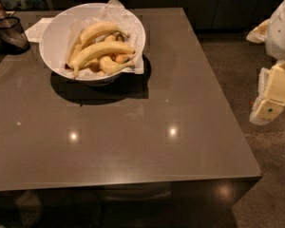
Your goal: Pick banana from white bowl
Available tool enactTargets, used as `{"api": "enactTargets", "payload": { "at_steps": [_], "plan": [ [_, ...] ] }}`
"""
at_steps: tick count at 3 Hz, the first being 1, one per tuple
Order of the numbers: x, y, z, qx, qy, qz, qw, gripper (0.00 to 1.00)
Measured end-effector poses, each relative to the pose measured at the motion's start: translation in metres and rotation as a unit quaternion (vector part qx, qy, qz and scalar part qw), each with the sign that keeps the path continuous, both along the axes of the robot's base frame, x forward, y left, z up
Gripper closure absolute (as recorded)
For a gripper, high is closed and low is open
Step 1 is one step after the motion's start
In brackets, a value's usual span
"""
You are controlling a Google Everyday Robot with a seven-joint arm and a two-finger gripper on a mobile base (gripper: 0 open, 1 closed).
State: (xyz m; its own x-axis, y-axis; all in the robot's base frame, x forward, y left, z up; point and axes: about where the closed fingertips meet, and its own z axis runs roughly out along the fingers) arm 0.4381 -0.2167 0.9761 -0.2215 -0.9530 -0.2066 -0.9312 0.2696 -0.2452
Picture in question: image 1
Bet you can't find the long middle yellow banana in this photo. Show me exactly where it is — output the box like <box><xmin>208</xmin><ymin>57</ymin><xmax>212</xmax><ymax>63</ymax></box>
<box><xmin>67</xmin><ymin>41</ymin><xmax>135</xmax><ymax>78</ymax></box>

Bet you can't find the top yellow banana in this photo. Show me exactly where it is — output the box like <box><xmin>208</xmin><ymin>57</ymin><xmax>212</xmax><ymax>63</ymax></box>
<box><xmin>79</xmin><ymin>21</ymin><xmax>129</xmax><ymax>48</ymax></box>

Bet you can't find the small lower yellow banana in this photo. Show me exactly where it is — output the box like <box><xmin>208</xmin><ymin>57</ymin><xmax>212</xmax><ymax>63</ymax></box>
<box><xmin>100</xmin><ymin>56</ymin><xmax>134</xmax><ymax>75</ymax></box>

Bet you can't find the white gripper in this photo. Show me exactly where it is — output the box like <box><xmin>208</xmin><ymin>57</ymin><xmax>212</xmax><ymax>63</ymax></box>
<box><xmin>246</xmin><ymin>0</ymin><xmax>285</xmax><ymax>125</ymax></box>

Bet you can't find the white paper liner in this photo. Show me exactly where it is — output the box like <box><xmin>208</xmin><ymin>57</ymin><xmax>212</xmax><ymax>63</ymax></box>
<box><xmin>66</xmin><ymin>0</ymin><xmax>145</xmax><ymax>81</ymax></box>

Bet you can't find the white paper sheet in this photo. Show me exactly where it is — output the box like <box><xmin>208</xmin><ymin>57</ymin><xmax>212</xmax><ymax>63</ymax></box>
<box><xmin>25</xmin><ymin>18</ymin><xmax>52</xmax><ymax>43</ymax></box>

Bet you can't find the black mesh basket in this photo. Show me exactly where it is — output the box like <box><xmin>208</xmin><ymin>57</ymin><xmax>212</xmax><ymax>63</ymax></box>
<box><xmin>0</xmin><ymin>17</ymin><xmax>30</xmax><ymax>55</ymax></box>

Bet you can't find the white bowl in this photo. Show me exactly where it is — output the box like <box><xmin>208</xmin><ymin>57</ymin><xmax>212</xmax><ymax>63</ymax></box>
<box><xmin>39</xmin><ymin>2</ymin><xmax>147</xmax><ymax>87</ymax></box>

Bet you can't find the small orange fruit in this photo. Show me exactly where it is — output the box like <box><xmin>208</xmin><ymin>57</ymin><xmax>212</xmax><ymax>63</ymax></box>
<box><xmin>115</xmin><ymin>54</ymin><xmax>130</xmax><ymax>64</ymax></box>

